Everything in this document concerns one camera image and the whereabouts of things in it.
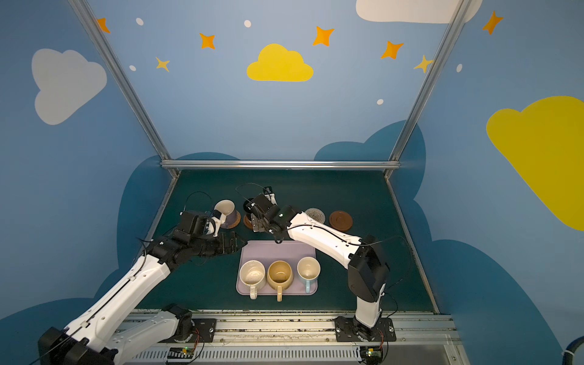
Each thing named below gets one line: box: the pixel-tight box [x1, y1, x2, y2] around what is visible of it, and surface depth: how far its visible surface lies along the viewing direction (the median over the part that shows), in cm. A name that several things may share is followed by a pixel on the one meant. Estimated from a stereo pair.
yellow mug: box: [266, 260, 295, 302], surface depth 81 cm
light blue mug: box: [296, 256, 321, 294], surface depth 82 cm
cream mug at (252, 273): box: [238, 260, 267, 300], surface depth 82 cm
